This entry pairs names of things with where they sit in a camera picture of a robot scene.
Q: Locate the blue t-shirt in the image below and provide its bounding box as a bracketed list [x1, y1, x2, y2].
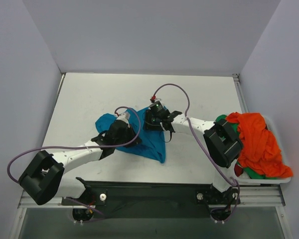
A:
[95, 113, 166, 163]

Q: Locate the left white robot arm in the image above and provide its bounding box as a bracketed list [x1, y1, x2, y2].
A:
[17, 119, 142, 205]

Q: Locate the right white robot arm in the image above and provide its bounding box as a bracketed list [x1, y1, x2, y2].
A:
[144, 101, 243, 203]

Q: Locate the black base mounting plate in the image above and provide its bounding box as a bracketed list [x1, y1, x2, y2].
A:
[61, 181, 240, 222]

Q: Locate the red t-shirt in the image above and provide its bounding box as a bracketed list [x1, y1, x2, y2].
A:
[234, 162, 244, 177]

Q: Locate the white laundry bin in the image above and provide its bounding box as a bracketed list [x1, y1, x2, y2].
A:
[233, 115, 292, 185]

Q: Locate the orange t-shirt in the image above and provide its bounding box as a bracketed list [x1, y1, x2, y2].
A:
[225, 113, 294, 179]

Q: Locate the green t-shirt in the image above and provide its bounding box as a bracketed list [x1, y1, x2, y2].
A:
[215, 114, 266, 180]

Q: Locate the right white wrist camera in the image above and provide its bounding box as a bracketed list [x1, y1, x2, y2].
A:
[150, 95, 161, 103]

